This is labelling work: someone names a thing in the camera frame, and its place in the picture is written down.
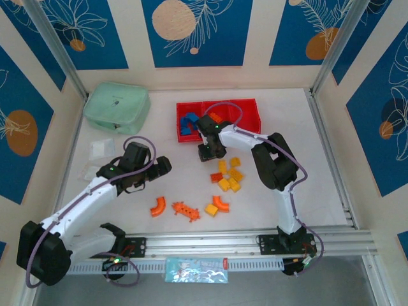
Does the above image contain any orange curved lego piece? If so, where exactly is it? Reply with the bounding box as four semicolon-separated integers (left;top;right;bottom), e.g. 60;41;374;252
150;196;168;218
212;195;231;214

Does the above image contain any orange spiky lego piece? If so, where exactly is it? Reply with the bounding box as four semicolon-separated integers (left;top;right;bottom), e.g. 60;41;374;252
171;201;202;223

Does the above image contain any red plastic bin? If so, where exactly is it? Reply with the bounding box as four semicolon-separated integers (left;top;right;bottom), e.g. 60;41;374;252
201;100;238;141
176;101;208;143
229;98;262;135

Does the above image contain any mint green fabric pouch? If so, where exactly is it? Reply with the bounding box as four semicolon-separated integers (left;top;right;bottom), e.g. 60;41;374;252
83;82;151;135

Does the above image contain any controller board with green LED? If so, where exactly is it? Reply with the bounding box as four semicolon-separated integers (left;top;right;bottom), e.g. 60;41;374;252
282;256;316;277
101;254;128;272

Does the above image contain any cartoon print packet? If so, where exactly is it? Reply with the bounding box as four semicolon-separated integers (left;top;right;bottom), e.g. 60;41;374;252
164;257;230;284

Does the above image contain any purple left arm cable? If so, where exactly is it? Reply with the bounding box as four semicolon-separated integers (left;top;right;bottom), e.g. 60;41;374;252
25;136;157;289

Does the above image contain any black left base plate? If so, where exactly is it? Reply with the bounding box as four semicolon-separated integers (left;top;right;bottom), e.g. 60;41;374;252
95;236;147;259

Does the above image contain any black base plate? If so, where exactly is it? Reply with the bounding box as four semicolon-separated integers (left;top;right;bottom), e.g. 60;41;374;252
257;234;318;256
95;236;147;259

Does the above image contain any aluminium side rail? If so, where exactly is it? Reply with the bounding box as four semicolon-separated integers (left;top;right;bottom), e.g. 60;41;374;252
46;92;89;224
305;89;360;230

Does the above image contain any aluminium front rail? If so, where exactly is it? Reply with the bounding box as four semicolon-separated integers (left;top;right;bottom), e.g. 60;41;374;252
71;226;379;259

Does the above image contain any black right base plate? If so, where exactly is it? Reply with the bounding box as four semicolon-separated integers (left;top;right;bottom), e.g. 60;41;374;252
257;234;318;256

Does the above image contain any white slotted cable duct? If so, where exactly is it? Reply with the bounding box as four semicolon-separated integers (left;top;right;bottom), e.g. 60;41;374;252
68;257;285;275

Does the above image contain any aluminium corner post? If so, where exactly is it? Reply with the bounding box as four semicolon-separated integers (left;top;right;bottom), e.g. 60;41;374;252
24;0;89;99
310;0;366;96

